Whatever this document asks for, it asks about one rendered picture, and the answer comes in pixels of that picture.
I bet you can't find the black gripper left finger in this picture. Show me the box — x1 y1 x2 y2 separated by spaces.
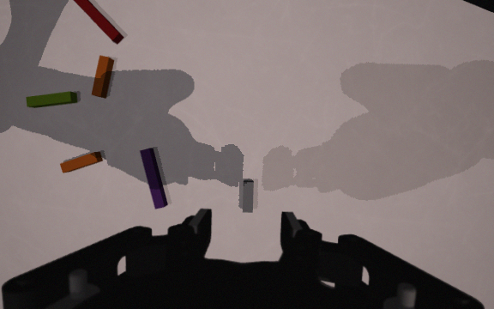
2 209 212 309

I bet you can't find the olive green rectangular bar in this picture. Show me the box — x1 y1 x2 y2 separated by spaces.
27 92 77 108

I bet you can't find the orange rectangular rod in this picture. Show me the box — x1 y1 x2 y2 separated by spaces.
92 55 114 98
60 152 103 173

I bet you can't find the purple rod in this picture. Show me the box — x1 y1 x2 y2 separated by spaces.
140 148 168 209

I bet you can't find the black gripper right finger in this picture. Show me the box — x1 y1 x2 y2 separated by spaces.
271 212 485 309

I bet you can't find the dark red rod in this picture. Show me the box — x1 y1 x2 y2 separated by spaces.
74 0 124 44

